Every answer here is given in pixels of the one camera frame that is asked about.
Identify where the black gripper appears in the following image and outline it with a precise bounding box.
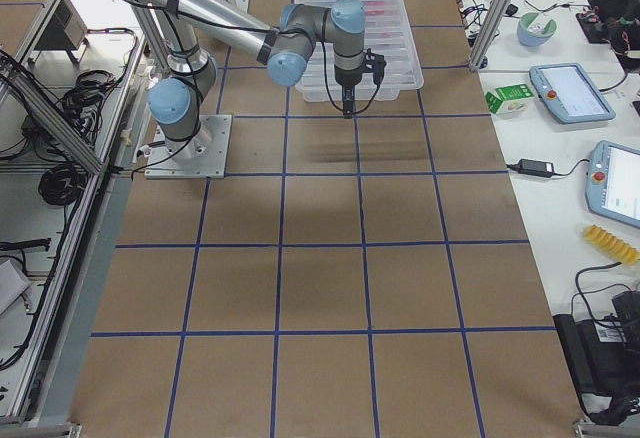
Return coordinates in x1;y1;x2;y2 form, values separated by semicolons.
334;65;365;119

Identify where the yellow corrugated toy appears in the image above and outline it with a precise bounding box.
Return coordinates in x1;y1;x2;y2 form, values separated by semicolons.
583;225;639;265

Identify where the green white carton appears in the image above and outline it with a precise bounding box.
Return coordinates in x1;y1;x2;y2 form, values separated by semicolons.
485;83;534;115

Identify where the green white bowl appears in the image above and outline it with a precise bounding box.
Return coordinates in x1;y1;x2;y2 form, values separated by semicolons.
516;12;557;47

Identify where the black cable bundle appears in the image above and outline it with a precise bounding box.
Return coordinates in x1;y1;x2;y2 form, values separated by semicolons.
38;162;84;207

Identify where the grey metal box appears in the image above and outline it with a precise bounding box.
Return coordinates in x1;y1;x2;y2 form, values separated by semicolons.
35;0;88;53

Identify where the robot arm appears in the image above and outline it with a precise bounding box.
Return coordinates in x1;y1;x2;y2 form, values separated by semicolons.
129;0;368;161

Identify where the teach pendant tablet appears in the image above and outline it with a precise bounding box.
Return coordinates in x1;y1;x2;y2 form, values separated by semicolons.
585;140;640;228
529;63;616;124

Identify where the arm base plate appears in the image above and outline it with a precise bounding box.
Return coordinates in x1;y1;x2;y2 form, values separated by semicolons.
144;115;233;179

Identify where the clear plastic box lid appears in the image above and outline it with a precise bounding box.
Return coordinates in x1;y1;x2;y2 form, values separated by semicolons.
293;0;425;105

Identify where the aluminium frame post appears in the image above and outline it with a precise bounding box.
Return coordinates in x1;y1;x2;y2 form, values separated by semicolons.
469;0;511;72

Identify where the red block in box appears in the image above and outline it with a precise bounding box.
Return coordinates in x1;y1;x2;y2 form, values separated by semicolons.
364;1;394;17

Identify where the black power adapter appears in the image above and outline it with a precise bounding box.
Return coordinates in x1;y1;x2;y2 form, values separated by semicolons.
518;159;555;178

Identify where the black device on desk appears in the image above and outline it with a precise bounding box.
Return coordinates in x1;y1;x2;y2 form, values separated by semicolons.
553;291;639;426

